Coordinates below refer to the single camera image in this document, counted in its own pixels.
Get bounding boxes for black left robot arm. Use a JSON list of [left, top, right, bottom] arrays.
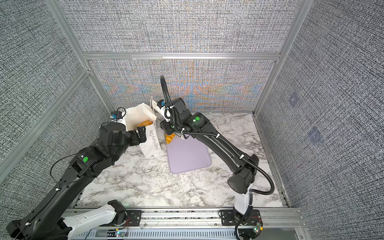
[[7, 122, 147, 240]]

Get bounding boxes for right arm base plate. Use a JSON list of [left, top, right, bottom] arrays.
[[219, 209, 263, 226]]

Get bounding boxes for striped croissant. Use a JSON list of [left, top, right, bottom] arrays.
[[165, 134, 176, 144]]

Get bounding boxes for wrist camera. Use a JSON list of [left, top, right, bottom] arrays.
[[156, 100, 175, 122], [110, 107, 127, 125]]

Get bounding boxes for lilac plastic tray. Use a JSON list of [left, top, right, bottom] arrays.
[[166, 137, 212, 174]]

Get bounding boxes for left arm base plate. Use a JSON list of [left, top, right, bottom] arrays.
[[112, 210, 143, 227]]

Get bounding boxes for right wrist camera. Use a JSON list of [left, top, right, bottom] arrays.
[[156, 100, 175, 122]]

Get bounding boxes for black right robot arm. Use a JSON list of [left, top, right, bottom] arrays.
[[154, 98, 262, 217]]

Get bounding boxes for aluminium front rail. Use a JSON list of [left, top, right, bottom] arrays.
[[50, 206, 310, 240]]

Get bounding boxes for steel tongs white tips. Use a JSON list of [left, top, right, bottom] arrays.
[[140, 100, 187, 141]]

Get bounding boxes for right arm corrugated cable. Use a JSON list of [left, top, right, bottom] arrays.
[[160, 74, 276, 240]]

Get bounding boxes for white paper bag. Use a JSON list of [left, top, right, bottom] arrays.
[[125, 103, 162, 158]]

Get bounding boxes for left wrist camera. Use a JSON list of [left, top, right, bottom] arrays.
[[110, 107, 127, 125]]

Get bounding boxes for aluminium cage frame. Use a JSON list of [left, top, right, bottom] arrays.
[[0, 0, 316, 184]]

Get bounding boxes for sugared ring donut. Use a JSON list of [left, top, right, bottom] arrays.
[[137, 120, 153, 127]]

